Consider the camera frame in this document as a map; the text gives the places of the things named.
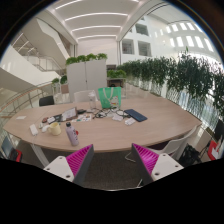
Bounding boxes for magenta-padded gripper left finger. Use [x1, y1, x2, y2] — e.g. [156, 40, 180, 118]
[43, 143, 95, 187]

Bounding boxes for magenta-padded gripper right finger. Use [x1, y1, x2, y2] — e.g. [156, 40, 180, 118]
[130, 143, 185, 186]

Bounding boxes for lilac drink bottle black cap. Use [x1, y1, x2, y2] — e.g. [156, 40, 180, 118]
[65, 121, 80, 147]

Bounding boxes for white chair with metal legs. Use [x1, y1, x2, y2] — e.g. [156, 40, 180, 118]
[124, 124, 200, 164]

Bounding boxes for black backpack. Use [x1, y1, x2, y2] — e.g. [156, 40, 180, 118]
[178, 143, 203, 168]

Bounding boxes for pale yellow mug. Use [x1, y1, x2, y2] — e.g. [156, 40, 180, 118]
[46, 121, 62, 136]

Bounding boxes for open book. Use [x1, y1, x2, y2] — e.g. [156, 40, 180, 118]
[60, 107, 79, 122]

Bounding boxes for black chair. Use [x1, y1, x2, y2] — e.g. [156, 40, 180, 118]
[38, 95, 55, 107]

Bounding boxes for clear shaker bottle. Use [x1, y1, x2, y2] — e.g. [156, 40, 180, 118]
[87, 90, 98, 111]

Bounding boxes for green tote bag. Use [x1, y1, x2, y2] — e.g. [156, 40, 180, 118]
[97, 86, 123, 110]

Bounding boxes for planter box with plants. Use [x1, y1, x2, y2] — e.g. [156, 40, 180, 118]
[51, 74, 69, 95]

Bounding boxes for white cabinet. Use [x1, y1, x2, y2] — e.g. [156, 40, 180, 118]
[65, 59, 108, 102]

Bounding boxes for row of green shrubs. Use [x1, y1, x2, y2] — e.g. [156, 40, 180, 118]
[119, 49, 224, 119]

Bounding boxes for green plants atop cabinet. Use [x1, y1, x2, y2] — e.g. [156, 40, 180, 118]
[65, 52, 108, 66]

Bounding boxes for ceiling light strips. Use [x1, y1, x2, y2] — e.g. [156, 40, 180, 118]
[54, 0, 141, 41]

